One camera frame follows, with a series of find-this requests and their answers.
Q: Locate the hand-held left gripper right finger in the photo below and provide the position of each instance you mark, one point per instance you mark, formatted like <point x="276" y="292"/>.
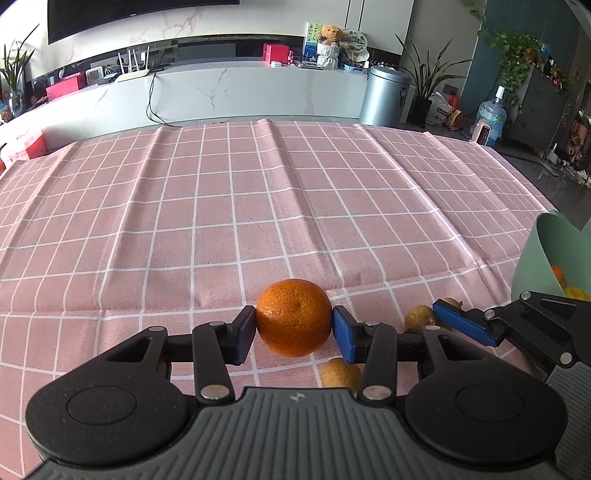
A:
<point x="344" y="334"/>

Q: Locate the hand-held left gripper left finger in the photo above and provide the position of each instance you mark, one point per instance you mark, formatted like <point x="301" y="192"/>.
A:
<point x="242" y="337"/>

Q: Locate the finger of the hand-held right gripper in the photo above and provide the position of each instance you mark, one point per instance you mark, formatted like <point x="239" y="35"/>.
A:
<point x="466" y="323"/>

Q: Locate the small brown round fruit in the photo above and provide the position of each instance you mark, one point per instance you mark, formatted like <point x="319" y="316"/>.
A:
<point x="340" y="374"/>
<point x="420" y="317"/>
<point x="455" y="302"/>

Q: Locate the orange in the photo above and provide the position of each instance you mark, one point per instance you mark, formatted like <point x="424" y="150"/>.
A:
<point x="293" y="318"/>
<point x="558" y="275"/>

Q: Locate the green colander bowl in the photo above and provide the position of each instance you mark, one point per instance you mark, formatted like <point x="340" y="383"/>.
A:
<point x="535" y="258"/>

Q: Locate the yellow-green pear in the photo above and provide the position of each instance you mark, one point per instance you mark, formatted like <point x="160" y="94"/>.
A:
<point x="577" y="294"/>

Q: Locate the pink checked tablecloth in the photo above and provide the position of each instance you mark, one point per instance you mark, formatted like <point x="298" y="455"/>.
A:
<point x="184" y="207"/>

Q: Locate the small white pink device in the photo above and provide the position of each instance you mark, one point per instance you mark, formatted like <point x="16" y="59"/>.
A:
<point x="481" y="131"/>

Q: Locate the orange bag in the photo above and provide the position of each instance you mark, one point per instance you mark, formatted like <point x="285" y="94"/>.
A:
<point x="455" y="117"/>

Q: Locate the blue water jug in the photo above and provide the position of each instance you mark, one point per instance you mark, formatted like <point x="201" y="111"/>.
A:
<point x="493" y="115"/>

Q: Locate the white plastic bag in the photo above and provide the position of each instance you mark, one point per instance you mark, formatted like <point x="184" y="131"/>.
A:
<point x="437" y="110"/>

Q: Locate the grey cabinet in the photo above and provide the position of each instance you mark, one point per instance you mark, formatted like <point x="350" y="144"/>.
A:
<point x="540" y="106"/>

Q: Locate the silver trash can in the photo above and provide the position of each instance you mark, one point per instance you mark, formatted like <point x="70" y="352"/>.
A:
<point x="383" y="97"/>

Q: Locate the white marble television cabinet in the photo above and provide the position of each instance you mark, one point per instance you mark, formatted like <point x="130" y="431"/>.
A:
<point x="258" y="92"/>

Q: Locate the long-leaf plant in black pot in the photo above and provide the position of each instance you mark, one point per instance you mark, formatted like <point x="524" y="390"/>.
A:
<point x="422" y="78"/>

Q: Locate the green trailing pothos plant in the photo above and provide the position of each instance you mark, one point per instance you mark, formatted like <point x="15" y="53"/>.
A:
<point x="517" y="55"/>

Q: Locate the white router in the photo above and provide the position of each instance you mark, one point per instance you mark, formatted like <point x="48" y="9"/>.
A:
<point x="134" y="74"/>

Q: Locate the round printed hand fan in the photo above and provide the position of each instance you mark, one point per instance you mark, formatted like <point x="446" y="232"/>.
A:
<point x="356" y="44"/>

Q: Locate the teddy bear in white wrap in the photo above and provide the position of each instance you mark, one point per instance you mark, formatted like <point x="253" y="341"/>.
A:
<point x="330" y="44"/>

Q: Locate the red and white box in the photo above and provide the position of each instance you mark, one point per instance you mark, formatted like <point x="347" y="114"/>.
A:
<point x="23" y="144"/>

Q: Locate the green printed picture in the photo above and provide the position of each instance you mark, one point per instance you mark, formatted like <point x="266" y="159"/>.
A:
<point x="310" y="44"/>

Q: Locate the small white clock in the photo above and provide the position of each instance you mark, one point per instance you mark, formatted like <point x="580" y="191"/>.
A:
<point x="95" y="75"/>

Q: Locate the flat pink-red box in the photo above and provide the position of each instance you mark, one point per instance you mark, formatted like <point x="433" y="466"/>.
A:
<point x="64" y="86"/>

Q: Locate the hanging vine plant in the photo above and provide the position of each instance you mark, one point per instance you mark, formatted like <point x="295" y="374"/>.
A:
<point x="475" y="11"/>

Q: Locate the black flat-screen television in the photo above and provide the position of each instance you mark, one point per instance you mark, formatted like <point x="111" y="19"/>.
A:
<point x="138" y="14"/>

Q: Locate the long-leaf plant in glass vase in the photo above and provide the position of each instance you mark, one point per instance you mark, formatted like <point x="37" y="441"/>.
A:
<point x="14" y="74"/>

